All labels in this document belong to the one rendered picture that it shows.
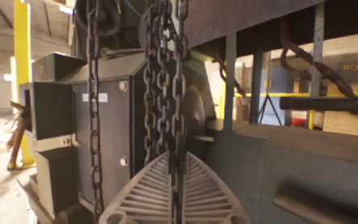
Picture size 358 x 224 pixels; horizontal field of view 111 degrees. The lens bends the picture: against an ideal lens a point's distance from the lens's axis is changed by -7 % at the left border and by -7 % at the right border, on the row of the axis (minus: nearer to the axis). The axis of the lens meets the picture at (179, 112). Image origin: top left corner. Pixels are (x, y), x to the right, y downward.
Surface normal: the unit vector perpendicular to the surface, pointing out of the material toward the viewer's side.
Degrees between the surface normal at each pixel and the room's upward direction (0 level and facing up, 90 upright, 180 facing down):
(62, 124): 90
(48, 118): 90
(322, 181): 90
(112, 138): 90
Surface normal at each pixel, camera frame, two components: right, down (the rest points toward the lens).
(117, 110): -0.48, 0.06
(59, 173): 0.88, 0.06
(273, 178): -0.75, 0.04
